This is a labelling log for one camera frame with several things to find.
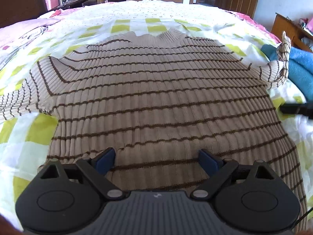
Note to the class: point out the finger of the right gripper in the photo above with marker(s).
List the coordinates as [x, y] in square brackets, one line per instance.
[304, 109]

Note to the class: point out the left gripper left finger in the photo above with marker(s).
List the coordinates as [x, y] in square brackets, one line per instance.
[94, 171]

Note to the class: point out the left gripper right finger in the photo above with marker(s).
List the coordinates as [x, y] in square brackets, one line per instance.
[219, 171]

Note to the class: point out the beige brown-striped knit sweater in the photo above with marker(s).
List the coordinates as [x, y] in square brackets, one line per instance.
[156, 100]

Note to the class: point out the blue towel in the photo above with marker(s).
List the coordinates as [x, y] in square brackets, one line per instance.
[299, 70]

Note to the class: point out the yellow white checkered quilt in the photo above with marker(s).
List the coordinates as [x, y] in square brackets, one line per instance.
[93, 24]

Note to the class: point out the wooden side cabinet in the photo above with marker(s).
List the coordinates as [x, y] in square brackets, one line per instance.
[293, 31]

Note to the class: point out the pink pillow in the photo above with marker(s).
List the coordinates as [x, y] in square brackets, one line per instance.
[18, 29]

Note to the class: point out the dark bedside table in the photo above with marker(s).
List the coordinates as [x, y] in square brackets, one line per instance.
[71, 4]

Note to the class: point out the pink storage box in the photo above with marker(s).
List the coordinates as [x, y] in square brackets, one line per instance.
[50, 4]

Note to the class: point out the dark wooden headboard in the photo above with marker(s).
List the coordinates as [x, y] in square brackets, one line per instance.
[13, 11]

